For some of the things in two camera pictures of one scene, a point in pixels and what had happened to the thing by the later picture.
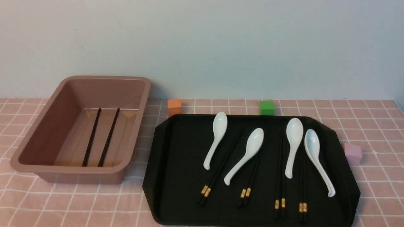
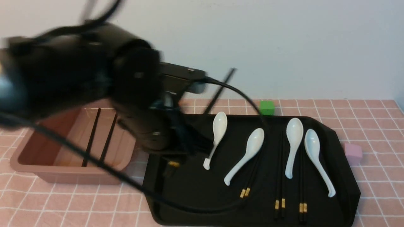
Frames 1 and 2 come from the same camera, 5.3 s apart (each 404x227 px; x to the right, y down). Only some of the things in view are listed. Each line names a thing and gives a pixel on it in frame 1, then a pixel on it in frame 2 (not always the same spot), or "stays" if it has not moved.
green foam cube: [267, 108] stays
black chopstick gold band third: [246, 190] stays
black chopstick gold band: [221, 164] → [230, 74]
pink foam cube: [353, 153] stays
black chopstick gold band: [208, 189] → [172, 166]
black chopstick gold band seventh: [300, 185] stays
